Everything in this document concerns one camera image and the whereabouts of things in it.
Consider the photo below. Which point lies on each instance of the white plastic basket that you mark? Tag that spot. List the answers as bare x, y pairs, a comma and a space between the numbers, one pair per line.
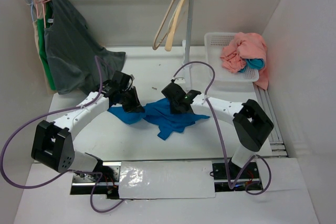
214, 43

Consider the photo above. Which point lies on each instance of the beige shirt on hanger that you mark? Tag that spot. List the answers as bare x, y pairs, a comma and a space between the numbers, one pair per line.
36, 35

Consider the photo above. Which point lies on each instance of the white cover plate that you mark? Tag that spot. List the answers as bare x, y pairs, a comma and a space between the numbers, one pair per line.
166, 180

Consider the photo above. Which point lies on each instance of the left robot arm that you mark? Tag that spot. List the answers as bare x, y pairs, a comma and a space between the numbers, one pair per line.
53, 141

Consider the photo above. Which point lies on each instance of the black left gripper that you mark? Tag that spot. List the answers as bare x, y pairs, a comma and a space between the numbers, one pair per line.
135, 106

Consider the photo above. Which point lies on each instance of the blue t shirt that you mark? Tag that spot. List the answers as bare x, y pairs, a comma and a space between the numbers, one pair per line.
158, 113

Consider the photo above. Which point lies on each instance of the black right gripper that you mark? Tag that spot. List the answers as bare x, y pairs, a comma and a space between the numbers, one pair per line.
173, 109

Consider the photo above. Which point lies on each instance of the beige plastic hanger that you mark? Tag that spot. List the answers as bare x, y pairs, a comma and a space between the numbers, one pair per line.
163, 28

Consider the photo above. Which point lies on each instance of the grey t shirt on hanger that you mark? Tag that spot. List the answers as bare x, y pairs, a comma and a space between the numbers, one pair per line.
75, 59

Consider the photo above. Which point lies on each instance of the green shirt on hanger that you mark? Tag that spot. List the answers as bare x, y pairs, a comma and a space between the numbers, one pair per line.
42, 49

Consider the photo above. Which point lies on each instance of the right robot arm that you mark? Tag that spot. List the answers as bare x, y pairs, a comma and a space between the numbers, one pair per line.
252, 124

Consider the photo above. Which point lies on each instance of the pink shirt in basket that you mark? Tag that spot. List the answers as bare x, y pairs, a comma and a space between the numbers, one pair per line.
246, 46

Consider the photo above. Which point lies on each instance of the teal garment in basket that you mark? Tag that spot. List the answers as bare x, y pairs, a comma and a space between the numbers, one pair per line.
253, 64

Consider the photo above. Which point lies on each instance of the cream plastic hanger on rack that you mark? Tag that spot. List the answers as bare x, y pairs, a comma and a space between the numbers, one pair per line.
178, 19

